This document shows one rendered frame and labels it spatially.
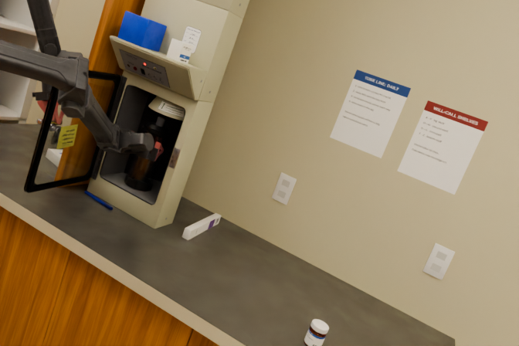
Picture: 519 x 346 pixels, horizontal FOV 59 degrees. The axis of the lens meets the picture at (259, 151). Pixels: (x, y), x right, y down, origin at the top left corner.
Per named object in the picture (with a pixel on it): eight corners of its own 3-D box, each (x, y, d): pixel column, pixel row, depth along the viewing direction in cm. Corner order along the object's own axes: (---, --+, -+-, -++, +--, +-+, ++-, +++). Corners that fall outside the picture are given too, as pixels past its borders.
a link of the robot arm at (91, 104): (59, 63, 106) (54, 106, 103) (85, 64, 106) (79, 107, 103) (103, 124, 147) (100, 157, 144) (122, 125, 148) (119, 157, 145)
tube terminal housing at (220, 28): (129, 183, 191) (188, 3, 177) (191, 217, 180) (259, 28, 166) (86, 190, 168) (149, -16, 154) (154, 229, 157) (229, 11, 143)
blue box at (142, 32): (136, 42, 156) (144, 17, 154) (159, 52, 153) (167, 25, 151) (117, 37, 147) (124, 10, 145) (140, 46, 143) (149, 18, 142)
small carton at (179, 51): (176, 59, 148) (181, 41, 147) (188, 64, 145) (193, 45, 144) (166, 56, 143) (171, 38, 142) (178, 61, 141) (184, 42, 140)
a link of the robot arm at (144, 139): (103, 123, 143) (100, 149, 141) (133, 118, 140) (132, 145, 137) (125, 133, 154) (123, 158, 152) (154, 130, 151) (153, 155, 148)
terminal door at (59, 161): (89, 180, 165) (122, 75, 158) (24, 194, 136) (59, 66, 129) (88, 179, 165) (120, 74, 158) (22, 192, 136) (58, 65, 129)
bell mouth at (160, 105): (166, 106, 175) (171, 93, 174) (204, 123, 169) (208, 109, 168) (137, 103, 159) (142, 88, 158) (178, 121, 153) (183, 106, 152)
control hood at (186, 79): (123, 69, 159) (131, 41, 158) (198, 100, 149) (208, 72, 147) (100, 63, 149) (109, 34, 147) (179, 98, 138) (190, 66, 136)
